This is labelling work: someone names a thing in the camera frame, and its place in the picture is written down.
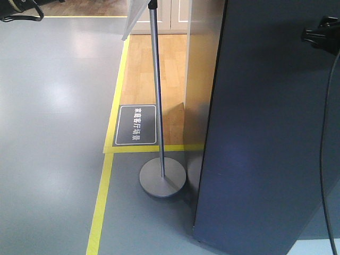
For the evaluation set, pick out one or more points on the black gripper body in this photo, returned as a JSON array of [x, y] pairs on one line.
[[325, 36]]

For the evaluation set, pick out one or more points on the fridge door white inside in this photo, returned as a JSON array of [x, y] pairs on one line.
[[272, 142]]

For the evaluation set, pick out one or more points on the white cupboard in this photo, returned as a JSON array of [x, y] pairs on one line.
[[172, 18]]

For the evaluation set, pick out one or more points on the dark floor label sign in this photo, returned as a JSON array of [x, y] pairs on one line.
[[136, 125]]

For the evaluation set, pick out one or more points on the grey sign stand pole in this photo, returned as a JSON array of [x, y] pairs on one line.
[[161, 177]]

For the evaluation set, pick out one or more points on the yellow floor tape line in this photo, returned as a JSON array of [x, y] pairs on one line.
[[126, 220]]

